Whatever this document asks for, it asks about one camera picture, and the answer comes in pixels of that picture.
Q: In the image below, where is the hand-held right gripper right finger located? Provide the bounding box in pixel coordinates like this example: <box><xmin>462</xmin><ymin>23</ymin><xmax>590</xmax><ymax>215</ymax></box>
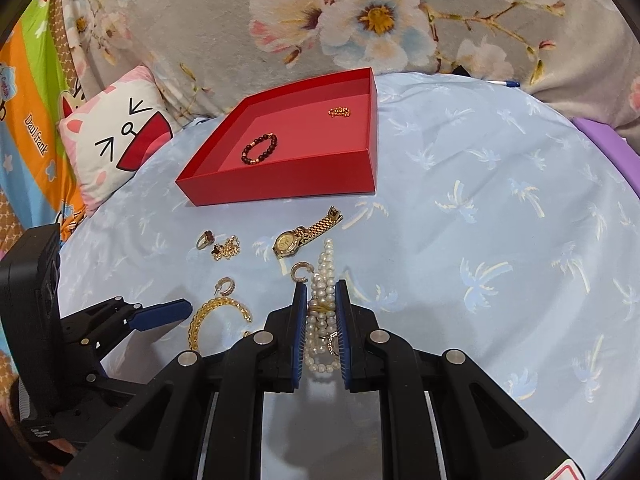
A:
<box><xmin>335</xmin><ymin>280</ymin><xmax>586</xmax><ymax>480</ymax></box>

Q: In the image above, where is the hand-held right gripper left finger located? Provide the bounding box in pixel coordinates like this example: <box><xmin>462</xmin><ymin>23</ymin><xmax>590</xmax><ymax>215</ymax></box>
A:
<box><xmin>65</xmin><ymin>282</ymin><xmax>308</xmax><ymax>480</ymax></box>

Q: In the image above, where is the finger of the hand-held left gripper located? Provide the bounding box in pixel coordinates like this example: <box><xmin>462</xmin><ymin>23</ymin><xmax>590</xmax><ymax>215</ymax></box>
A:
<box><xmin>60</xmin><ymin>297</ymin><xmax>194</xmax><ymax>348</ymax></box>
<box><xmin>86</xmin><ymin>355</ymin><xmax>153</xmax><ymax>408</ymax></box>

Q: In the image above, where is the gold chain link bracelet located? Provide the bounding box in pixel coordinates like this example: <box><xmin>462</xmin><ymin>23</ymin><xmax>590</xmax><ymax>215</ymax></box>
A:
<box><xmin>187</xmin><ymin>296</ymin><xmax>254</xmax><ymax>353</ymax></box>

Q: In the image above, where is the white pearl necklace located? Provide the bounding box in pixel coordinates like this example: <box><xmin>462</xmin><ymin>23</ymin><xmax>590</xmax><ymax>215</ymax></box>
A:
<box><xmin>302</xmin><ymin>239</ymin><xmax>344</xmax><ymax>376</ymax></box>

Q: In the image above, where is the gold pendant chain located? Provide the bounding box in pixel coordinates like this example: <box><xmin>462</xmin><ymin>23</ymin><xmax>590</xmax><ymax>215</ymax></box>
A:
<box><xmin>211</xmin><ymin>236</ymin><xmax>242</xmax><ymax>262</ymax></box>

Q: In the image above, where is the gold wristwatch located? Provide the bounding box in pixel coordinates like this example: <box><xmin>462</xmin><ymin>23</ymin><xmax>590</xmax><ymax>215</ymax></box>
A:
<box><xmin>272</xmin><ymin>206</ymin><xmax>344</xmax><ymax>260</ymax></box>

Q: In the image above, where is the red cardboard box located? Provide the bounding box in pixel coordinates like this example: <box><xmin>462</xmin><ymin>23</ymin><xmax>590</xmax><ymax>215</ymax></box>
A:
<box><xmin>175</xmin><ymin>66</ymin><xmax>378</xmax><ymax>207</ymax></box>

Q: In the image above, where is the cartoon cat pillow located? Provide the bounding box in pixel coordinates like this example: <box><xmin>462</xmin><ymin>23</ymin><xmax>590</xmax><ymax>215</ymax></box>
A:
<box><xmin>59</xmin><ymin>65</ymin><xmax>174</xmax><ymax>213</ymax></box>

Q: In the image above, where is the colourful cartoon blanket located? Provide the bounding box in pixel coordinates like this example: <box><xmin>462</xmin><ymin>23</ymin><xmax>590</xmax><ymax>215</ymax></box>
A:
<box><xmin>0</xmin><ymin>0</ymin><xmax>90</xmax><ymax>261</ymax></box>

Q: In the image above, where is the grey floral blanket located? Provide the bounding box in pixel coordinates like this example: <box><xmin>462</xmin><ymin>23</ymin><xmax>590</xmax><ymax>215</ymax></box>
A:
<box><xmin>50</xmin><ymin>0</ymin><xmax>640</xmax><ymax>133</ymax></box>

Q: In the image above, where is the purple mat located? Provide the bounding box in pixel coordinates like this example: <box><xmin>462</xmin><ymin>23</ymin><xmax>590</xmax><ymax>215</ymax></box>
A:
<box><xmin>572</xmin><ymin>116</ymin><xmax>640</xmax><ymax>187</ymax></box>

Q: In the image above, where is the dark bead bracelet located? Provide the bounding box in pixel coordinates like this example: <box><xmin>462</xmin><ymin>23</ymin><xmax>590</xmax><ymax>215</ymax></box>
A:
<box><xmin>241</xmin><ymin>133</ymin><xmax>278</xmax><ymax>166</ymax></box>

